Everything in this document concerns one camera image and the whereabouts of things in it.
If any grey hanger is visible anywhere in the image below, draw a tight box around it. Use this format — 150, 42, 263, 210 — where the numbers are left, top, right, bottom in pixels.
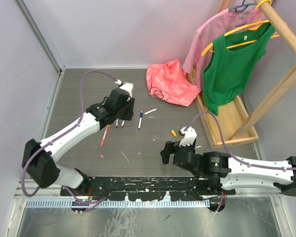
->
228, 0, 256, 12

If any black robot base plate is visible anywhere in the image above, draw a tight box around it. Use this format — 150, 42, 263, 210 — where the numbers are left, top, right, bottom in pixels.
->
56, 176, 222, 201

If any orange ballpoint pen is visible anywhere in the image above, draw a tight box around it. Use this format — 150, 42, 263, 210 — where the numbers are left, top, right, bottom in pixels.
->
100, 125, 109, 147

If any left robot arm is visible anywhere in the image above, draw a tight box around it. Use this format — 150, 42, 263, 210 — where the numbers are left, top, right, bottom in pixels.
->
22, 83, 135, 196

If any white cable duct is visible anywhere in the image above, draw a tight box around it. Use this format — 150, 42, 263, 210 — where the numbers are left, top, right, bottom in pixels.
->
25, 198, 210, 209

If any green tank top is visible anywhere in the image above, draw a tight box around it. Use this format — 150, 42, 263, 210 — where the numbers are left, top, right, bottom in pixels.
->
202, 23, 275, 115

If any white yellow-tipped pen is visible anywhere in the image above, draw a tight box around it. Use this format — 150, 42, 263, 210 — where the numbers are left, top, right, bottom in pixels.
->
144, 108, 158, 115

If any pink t-shirt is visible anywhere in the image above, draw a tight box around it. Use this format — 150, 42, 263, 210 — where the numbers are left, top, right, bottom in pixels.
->
182, 6, 266, 87

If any aluminium corner profile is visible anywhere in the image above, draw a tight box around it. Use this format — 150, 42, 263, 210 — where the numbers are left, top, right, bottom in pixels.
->
14, 0, 64, 74

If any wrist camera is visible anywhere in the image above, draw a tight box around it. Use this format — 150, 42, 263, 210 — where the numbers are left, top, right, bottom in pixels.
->
179, 126, 197, 147
119, 82, 134, 97

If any yellow hanger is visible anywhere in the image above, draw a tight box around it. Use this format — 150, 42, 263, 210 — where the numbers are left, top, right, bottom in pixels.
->
202, 0, 281, 56

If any wooden clothes rack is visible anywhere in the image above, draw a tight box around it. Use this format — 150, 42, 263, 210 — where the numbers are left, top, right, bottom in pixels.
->
201, 0, 296, 148

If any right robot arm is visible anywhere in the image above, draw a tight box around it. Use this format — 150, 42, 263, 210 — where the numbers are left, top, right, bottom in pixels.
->
160, 141, 296, 197

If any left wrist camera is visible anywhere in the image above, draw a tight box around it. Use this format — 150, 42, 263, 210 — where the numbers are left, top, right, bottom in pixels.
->
119, 82, 134, 97

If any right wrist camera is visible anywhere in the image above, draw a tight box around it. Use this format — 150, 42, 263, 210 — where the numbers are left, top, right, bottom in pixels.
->
179, 126, 197, 147

